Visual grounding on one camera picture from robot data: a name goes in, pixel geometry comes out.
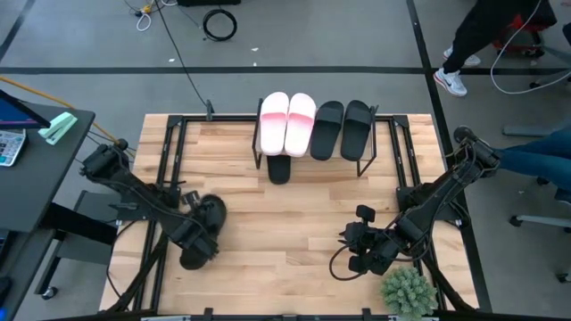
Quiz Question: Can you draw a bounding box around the long black floor cable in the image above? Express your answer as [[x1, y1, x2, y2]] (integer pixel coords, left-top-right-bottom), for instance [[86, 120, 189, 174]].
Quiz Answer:
[[153, 0, 211, 112]]

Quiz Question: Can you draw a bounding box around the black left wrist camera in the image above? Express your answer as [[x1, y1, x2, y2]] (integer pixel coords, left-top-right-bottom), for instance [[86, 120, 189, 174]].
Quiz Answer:
[[181, 190, 203, 209]]

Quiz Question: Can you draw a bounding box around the wooden shelf with black frame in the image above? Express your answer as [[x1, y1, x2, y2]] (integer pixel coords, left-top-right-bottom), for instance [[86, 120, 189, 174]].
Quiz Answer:
[[252, 97, 380, 178]]

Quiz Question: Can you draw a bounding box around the black metal rig frame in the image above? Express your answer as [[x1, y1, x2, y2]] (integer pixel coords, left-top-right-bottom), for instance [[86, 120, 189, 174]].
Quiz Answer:
[[100, 100, 482, 321]]

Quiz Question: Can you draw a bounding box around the black rubber slide sandal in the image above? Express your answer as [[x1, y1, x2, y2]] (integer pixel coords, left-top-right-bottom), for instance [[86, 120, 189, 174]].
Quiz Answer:
[[266, 153, 293, 185], [340, 99, 374, 162], [179, 222, 223, 272], [310, 100, 345, 162]]

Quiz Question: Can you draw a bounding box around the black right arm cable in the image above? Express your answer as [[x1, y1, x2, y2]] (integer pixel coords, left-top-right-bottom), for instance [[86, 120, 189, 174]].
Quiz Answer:
[[328, 243, 360, 282]]

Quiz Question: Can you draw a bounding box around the white floor cable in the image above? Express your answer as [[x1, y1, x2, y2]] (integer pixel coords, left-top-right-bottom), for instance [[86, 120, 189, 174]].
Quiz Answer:
[[135, 0, 179, 33]]

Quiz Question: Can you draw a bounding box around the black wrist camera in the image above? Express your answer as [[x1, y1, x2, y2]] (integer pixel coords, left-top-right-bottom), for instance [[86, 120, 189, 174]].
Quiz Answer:
[[181, 190, 203, 209], [355, 204, 377, 225]]

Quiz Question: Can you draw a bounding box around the person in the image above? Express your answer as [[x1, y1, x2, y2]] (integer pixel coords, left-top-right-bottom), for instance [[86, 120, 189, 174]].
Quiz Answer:
[[496, 126, 571, 193], [433, 0, 559, 98]]

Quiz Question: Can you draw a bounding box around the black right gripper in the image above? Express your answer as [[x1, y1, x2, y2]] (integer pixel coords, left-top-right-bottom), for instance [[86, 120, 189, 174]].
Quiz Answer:
[[343, 221, 398, 276]]

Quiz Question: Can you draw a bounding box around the laptop with blue screen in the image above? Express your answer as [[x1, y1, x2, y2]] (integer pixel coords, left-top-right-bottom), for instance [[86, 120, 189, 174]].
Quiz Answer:
[[0, 88, 52, 130]]

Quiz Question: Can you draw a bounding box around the long white cable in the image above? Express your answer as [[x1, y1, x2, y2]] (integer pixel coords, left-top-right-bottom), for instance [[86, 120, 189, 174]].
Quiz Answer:
[[489, 0, 571, 96]]

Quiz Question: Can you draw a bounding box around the pink white slide sandal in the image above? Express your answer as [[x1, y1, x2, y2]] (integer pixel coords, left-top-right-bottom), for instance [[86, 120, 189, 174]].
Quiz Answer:
[[260, 91, 291, 157], [284, 92, 318, 158]]

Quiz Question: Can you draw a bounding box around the black floor box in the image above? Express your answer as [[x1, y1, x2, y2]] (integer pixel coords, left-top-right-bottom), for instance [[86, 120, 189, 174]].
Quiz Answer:
[[177, 0, 243, 7]]

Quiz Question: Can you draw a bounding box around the mint green stapler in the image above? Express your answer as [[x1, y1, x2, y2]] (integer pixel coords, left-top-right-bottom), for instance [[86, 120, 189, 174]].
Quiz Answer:
[[37, 111, 79, 146]]

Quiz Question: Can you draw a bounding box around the grey office chair base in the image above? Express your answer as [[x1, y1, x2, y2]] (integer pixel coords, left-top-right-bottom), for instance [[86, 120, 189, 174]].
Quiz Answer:
[[509, 176, 571, 234]]

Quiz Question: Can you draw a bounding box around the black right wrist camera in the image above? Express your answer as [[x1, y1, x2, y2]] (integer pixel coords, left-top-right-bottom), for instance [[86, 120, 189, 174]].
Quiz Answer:
[[355, 204, 377, 225]]

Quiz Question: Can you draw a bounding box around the yellow floor cable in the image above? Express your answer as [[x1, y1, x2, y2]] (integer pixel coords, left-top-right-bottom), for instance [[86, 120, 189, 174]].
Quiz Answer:
[[0, 74, 120, 144]]

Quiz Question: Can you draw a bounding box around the black coiled floor cable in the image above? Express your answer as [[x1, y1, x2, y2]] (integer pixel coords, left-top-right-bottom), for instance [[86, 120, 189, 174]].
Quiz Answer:
[[202, 8, 239, 43]]

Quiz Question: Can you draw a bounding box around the green artificial spiky plant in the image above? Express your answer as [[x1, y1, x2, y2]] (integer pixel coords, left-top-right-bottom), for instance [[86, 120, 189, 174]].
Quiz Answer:
[[380, 266, 439, 321]]

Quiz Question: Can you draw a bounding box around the white desk calculator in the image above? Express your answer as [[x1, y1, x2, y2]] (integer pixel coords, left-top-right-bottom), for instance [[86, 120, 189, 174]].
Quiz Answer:
[[0, 128, 28, 169]]

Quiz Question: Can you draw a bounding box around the red stool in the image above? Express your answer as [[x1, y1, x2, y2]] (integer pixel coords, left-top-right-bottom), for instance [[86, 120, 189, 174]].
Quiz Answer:
[[492, 12, 546, 59]]

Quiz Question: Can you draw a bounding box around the black office desk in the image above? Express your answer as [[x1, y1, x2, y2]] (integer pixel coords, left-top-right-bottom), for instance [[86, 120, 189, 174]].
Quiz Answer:
[[0, 103, 118, 321]]

